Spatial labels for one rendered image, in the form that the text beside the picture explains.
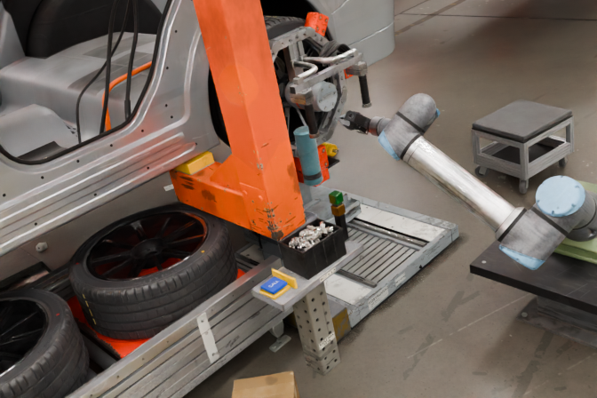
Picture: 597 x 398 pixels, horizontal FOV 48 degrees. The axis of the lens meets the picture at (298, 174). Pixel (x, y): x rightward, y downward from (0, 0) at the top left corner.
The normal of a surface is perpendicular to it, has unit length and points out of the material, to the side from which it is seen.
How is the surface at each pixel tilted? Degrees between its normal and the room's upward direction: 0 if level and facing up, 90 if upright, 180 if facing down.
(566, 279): 0
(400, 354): 0
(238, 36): 90
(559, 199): 40
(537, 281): 0
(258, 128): 90
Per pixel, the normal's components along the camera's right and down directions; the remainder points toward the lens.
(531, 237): -0.33, -0.12
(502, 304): -0.18, -0.88
